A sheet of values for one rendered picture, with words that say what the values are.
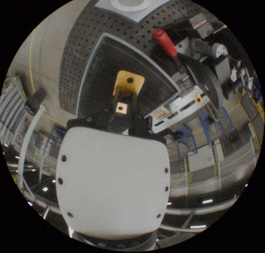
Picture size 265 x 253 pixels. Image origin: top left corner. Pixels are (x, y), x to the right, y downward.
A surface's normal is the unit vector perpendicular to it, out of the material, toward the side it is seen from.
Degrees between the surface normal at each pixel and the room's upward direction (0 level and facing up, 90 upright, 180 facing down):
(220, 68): 0
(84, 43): 0
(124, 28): 0
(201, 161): 90
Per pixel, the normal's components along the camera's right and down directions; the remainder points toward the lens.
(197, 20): -0.04, 0.80
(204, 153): -0.80, -0.38
